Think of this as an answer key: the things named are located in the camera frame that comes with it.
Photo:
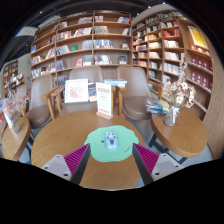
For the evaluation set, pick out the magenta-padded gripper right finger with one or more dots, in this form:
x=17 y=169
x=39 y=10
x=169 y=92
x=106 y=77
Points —
x=146 y=160

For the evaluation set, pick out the transparent computer mouse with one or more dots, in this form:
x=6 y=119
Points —
x=111 y=140

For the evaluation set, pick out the blue book stack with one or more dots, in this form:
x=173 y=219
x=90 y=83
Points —
x=115 y=82

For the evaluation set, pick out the colourful book stack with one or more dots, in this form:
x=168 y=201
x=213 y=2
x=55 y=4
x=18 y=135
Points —
x=156 y=106

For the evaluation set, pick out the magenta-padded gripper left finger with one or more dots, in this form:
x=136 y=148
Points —
x=77 y=159

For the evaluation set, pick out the dark cover book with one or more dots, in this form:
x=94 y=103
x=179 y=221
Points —
x=92 y=91

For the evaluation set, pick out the curved wooden bookshelf unit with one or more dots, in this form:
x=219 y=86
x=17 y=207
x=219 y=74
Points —
x=160 y=43

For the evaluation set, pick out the taupe wooden armchair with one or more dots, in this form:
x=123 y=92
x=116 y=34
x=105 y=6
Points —
x=40 y=93
x=136 y=80
x=83 y=71

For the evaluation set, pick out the white floral picture board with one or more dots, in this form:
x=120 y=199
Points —
x=76 y=90

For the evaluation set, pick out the glass vase dried flowers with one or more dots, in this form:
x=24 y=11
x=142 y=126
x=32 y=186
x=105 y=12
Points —
x=171 y=116

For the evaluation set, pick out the small distant bookshelf unit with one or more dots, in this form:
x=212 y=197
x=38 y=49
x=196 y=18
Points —
x=11 y=71

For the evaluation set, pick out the green mouse pad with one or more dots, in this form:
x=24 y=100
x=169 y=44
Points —
x=96 y=146

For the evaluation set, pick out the white red table sign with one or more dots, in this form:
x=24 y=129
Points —
x=104 y=98

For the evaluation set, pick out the white ceiling light panel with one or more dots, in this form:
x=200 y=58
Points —
x=26 y=31

